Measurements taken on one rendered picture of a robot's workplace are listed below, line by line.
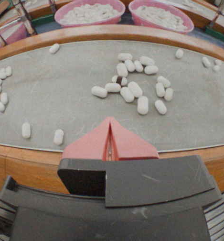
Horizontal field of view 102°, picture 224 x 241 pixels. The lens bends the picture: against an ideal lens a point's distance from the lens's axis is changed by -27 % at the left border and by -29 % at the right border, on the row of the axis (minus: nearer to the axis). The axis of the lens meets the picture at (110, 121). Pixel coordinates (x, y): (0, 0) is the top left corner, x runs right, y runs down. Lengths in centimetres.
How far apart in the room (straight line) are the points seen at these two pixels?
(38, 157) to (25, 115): 11
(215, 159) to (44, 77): 45
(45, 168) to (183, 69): 40
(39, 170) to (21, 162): 5
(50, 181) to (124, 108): 20
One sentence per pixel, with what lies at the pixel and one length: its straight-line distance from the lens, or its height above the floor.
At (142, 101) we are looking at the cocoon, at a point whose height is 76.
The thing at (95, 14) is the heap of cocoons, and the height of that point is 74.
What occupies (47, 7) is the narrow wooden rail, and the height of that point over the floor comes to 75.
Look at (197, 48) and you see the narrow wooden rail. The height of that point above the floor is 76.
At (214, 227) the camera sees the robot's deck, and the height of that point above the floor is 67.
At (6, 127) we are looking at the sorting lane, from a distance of 36.
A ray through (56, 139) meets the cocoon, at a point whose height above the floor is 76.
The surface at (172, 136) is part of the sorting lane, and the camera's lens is 27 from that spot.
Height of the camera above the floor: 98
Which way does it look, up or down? 75 degrees down
